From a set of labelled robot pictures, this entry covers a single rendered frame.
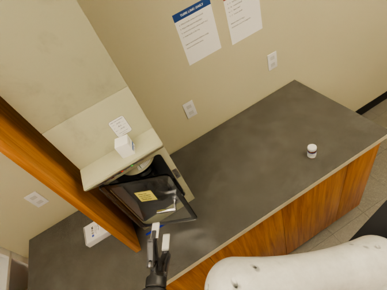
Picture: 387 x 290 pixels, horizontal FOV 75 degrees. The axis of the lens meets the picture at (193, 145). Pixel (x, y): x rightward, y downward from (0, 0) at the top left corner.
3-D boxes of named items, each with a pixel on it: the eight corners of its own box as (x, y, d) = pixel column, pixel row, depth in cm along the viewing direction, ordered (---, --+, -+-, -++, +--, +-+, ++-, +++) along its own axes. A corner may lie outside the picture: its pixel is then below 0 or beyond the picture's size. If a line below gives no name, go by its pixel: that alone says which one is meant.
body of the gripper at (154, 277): (169, 291, 91) (171, 264, 98) (160, 285, 85) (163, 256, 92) (150, 292, 93) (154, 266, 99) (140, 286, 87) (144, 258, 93)
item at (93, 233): (87, 230, 147) (83, 227, 145) (111, 216, 149) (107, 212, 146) (90, 248, 139) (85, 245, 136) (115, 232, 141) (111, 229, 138)
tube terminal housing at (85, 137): (132, 197, 153) (40, 100, 99) (177, 169, 157) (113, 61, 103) (144, 230, 136) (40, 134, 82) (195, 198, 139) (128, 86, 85)
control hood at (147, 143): (94, 183, 103) (79, 170, 96) (162, 142, 106) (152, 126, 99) (98, 204, 95) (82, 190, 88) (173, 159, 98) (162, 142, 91)
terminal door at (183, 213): (142, 226, 132) (99, 186, 104) (198, 218, 125) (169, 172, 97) (142, 227, 131) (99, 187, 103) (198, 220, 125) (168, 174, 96)
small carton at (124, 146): (122, 149, 96) (114, 138, 92) (135, 144, 95) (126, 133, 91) (122, 158, 92) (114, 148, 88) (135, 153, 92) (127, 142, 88)
